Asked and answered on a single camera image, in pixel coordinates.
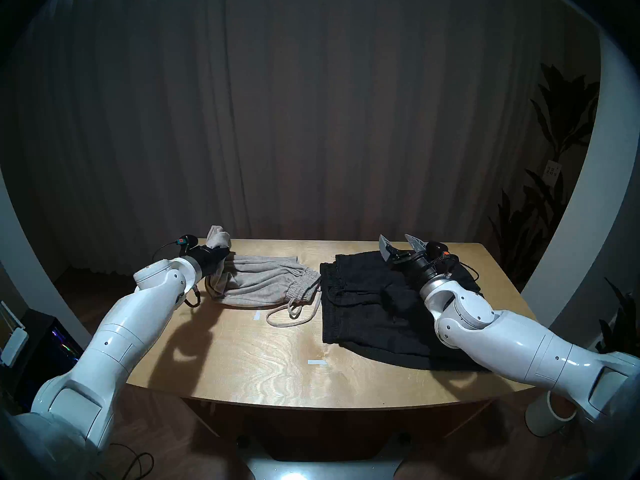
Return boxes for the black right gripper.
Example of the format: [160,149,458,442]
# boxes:
[378,233,452,286]

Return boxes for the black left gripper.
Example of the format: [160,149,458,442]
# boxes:
[191,244,232,281]

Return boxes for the grey drawstring pants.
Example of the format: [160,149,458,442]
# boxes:
[204,225,322,328]

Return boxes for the black drawstring pants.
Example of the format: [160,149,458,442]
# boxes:
[319,250,493,372]

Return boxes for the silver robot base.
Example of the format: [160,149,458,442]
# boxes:
[237,434,416,480]

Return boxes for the brown pleated curtain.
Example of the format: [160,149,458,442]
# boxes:
[10,0,601,285]

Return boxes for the black computer tower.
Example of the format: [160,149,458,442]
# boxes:
[2,309,85,410]

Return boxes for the tall dark leafy plant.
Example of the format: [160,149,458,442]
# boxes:
[487,63,601,290]

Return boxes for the small white box device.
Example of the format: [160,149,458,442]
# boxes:
[0,328,29,367]

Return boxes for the white cylindrical plant pot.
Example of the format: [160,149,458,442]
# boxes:
[525,389,577,437]

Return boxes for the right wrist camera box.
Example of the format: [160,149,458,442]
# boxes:
[425,240,458,261]

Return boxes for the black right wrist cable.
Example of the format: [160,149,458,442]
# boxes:
[440,256,481,286]

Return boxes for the black floor cable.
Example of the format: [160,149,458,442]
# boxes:
[97,444,155,480]

